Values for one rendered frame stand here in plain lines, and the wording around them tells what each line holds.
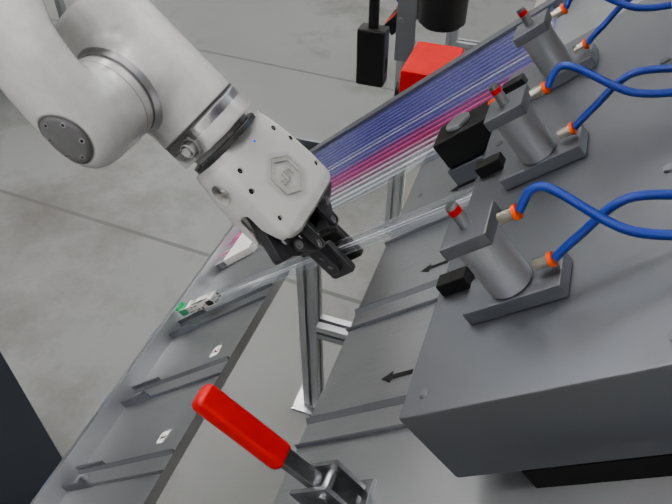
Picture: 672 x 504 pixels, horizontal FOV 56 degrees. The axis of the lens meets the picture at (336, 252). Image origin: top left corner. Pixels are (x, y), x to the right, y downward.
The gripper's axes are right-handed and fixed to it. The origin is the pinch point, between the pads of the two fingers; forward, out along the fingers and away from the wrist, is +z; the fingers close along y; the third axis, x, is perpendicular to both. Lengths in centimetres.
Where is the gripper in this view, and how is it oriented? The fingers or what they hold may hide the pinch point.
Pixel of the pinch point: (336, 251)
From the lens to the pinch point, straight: 63.8
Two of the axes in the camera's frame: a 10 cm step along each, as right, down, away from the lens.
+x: -6.4, 3.1, 7.1
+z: 6.8, 6.6, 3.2
